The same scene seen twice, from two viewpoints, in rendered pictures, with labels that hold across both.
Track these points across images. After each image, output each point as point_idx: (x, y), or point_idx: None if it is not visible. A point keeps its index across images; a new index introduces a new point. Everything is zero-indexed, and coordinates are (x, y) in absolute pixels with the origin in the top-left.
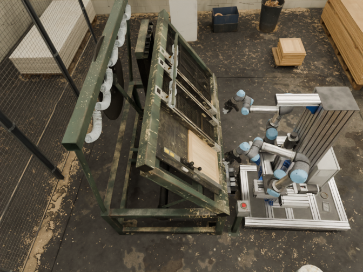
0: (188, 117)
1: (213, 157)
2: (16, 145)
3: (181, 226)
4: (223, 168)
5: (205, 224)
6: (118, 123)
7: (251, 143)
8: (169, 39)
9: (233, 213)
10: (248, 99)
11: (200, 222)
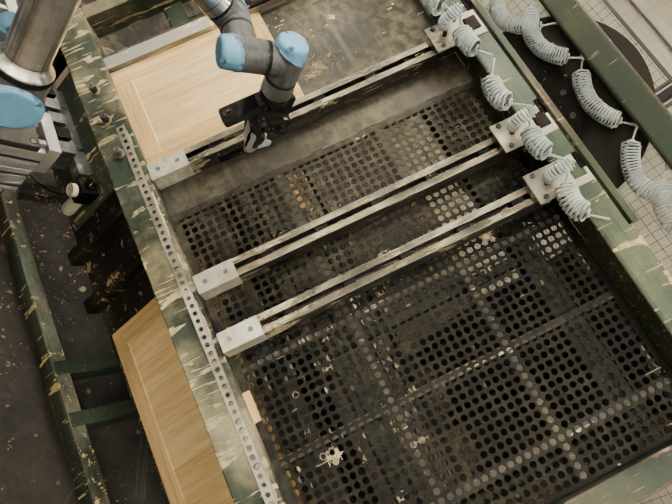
0: (330, 149)
1: (163, 135)
2: (471, 206)
3: None
4: (105, 133)
5: (22, 192)
6: (376, 483)
7: (50, 142)
8: (620, 384)
9: None
10: (251, 35)
11: (39, 198)
